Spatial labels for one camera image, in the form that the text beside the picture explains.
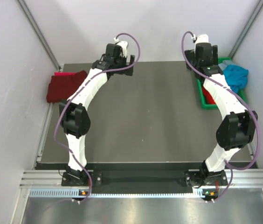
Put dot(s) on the blue t shirt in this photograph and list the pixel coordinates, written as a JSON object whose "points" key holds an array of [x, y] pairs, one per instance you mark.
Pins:
{"points": [[235, 75]]}

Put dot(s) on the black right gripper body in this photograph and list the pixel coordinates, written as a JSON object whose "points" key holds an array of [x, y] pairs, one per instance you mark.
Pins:
{"points": [[197, 65]]}

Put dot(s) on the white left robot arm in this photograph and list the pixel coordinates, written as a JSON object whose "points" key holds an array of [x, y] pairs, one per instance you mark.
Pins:
{"points": [[76, 122]]}

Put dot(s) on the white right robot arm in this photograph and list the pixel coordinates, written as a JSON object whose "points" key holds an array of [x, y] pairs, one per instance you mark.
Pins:
{"points": [[237, 127]]}

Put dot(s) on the aluminium corner post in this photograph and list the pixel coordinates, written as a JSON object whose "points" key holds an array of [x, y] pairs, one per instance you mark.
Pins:
{"points": [[248, 25], [31, 20]]}

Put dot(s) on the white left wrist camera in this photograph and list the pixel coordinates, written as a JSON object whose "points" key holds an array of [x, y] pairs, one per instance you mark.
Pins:
{"points": [[123, 45]]}

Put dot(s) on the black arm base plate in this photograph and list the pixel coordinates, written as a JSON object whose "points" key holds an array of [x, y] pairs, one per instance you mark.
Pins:
{"points": [[106, 177]]}

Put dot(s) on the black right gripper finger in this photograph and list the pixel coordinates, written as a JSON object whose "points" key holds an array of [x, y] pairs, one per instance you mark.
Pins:
{"points": [[215, 54], [189, 63]]}

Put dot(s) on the right aluminium corner post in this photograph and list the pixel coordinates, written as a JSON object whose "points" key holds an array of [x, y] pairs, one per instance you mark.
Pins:
{"points": [[248, 25]]}

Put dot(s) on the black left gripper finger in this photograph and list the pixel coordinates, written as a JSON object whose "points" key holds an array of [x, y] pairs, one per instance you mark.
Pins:
{"points": [[129, 71], [118, 69]]}

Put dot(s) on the aluminium front rail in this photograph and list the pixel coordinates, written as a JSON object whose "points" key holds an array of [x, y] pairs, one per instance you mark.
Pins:
{"points": [[47, 183]]}

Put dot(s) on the red t shirt in bin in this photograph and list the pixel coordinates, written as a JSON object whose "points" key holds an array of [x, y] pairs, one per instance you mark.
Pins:
{"points": [[208, 98]]}

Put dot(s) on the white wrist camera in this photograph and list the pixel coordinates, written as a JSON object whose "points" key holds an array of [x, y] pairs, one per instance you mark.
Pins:
{"points": [[203, 38], [123, 45]]}

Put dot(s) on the dark red folded t shirt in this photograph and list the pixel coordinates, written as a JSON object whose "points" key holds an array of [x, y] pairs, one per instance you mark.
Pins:
{"points": [[62, 87]]}

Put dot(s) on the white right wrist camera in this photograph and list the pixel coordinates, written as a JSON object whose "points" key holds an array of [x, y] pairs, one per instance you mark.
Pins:
{"points": [[203, 38]]}

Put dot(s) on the pink folded t shirt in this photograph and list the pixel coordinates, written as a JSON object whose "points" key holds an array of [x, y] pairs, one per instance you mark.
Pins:
{"points": [[64, 73]]}

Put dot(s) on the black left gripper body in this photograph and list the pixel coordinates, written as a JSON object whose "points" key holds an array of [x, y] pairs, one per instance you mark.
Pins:
{"points": [[121, 59]]}

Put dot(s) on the left aluminium corner post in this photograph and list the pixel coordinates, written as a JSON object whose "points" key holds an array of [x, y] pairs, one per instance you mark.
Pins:
{"points": [[31, 20]]}

